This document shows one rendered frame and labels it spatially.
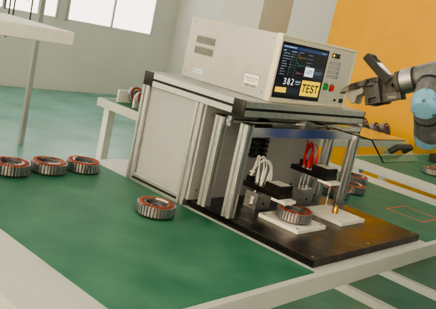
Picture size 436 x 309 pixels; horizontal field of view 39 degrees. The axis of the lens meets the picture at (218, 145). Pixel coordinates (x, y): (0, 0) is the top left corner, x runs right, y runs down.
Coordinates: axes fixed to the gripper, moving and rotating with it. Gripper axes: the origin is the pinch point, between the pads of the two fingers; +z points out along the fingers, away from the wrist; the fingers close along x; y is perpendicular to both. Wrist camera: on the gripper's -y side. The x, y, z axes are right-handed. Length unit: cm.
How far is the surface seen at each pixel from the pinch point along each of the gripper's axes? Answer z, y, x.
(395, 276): 63, 80, 141
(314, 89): 7.1, -1.3, -6.1
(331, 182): 10.7, 28.9, 2.2
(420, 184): 40, 32, 137
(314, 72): 4.8, -6.2, -8.1
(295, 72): 5.3, -5.3, -18.5
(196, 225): 23, 37, -51
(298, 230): 5, 42, -27
